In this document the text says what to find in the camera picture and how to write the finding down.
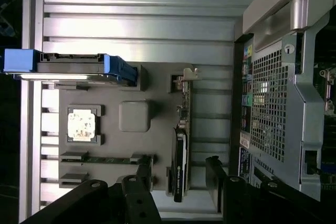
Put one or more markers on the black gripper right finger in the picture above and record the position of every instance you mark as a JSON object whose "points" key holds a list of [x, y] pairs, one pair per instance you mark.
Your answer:
{"points": [[236, 203]]}

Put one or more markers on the green RAM stick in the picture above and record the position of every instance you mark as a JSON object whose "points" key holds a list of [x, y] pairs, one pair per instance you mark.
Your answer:
{"points": [[105, 160]]}

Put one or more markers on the grey plastic parts rack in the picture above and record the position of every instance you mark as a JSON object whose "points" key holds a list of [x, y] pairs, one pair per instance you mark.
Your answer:
{"points": [[110, 142]]}

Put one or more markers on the silver CPU chip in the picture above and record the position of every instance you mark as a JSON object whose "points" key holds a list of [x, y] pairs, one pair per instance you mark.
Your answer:
{"points": [[81, 124]]}

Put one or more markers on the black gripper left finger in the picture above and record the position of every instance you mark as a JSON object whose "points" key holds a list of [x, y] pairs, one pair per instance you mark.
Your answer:
{"points": [[136, 200]]}

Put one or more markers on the grey open PC case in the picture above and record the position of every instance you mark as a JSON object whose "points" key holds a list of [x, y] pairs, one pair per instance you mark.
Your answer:
{"points": [[294, 103]]}

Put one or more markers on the hard disk drive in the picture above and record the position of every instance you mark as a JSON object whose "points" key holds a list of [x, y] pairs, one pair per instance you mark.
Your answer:
{"points": [[68, 68]]}

